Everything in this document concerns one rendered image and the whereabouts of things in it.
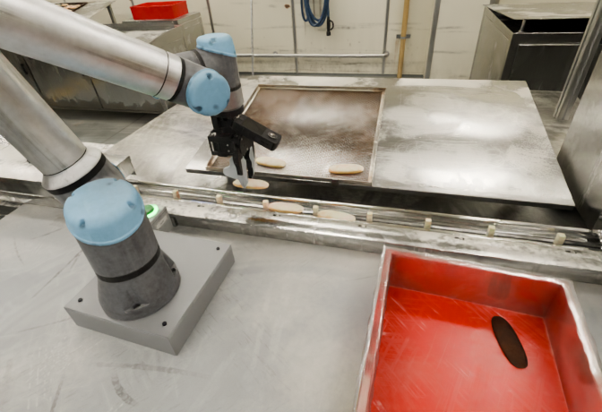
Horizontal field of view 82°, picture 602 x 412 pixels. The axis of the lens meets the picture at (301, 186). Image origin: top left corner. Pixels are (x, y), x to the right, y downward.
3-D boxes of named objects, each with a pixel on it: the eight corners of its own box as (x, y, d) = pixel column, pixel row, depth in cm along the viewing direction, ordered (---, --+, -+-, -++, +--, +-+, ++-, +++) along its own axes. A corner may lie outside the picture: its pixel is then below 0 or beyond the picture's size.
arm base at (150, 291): (140, 332, 62) (120, 296, 56) (84, 304, 68) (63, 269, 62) (195, 273, 73) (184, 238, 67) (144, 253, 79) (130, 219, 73)
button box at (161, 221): (138, 250, 93) (124, 218, 87) (155, 230, 99) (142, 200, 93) (164, 254, 91) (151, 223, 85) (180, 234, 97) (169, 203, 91)
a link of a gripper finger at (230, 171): (228, 185, 91) (224, 152, 87) (249, 187, 90) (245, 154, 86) (223, 191, 88) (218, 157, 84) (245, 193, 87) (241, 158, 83)
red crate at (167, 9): (133, 20, 380) (128, 6, 373) (150, 14, 408) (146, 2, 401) (175, 18, 370) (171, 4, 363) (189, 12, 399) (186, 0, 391)
